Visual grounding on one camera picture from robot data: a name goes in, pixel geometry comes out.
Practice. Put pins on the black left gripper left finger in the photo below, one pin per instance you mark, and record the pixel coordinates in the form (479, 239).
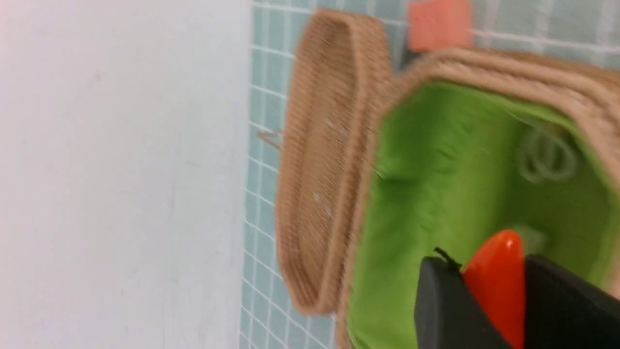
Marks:
(446, 314)

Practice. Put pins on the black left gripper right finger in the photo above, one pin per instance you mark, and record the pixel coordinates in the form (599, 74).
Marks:
(565, 312)

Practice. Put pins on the orange toy carrot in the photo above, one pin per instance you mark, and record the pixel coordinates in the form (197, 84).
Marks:
(495, 276)

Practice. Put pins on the woven wicker basket green lining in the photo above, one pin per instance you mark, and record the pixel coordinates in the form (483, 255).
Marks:
(467, 141)

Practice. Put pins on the woven wicker basket lid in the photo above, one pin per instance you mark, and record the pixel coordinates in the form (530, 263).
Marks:
(342, 60)

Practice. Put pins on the orange foam block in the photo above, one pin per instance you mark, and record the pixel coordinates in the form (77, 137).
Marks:
(439, 24)

